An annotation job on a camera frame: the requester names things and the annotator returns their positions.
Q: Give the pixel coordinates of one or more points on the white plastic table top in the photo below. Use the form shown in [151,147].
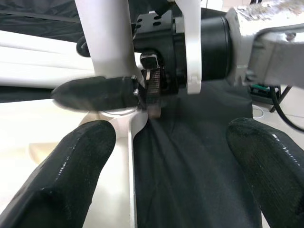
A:
[23,118]

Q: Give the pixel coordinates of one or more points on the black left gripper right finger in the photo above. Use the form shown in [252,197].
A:
[273,178]

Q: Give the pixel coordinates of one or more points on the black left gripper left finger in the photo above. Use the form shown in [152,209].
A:
[59,178]

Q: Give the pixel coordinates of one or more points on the black tablecloth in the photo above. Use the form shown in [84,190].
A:
[190,166]

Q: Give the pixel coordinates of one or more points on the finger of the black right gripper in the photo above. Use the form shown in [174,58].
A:
[83,47]
[95,93]

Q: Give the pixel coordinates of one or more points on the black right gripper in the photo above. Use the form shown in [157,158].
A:
[161,35]

